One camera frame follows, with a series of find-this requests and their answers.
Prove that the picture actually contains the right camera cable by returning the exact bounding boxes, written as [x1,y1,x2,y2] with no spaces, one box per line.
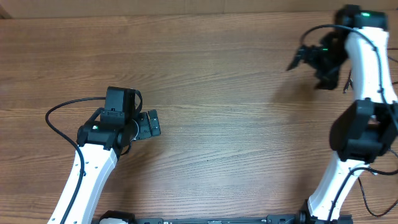
[298,24,398,224]

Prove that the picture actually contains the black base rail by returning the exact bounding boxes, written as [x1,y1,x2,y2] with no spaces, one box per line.
[91,200,354,224]

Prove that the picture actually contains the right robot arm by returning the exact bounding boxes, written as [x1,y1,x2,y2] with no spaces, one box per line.
[266,4,397,223]

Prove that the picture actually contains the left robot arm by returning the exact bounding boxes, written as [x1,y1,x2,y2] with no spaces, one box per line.
[47,86,161,223]

